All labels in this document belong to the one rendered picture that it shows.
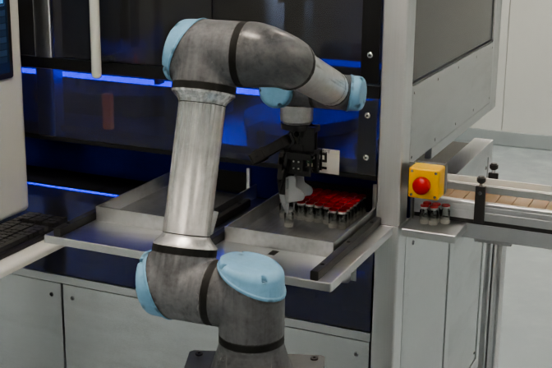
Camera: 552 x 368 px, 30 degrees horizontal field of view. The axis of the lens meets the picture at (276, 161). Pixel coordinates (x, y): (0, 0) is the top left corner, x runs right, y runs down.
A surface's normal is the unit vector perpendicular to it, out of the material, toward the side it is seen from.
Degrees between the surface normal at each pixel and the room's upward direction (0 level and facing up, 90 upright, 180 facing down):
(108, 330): 90
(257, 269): 7
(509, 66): 90
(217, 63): 98
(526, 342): 0
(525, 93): 90
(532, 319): 0
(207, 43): 67
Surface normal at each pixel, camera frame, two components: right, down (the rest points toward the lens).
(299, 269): 0.01, -0.97
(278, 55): 0.51, 0.06
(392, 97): -0.41, 0.22
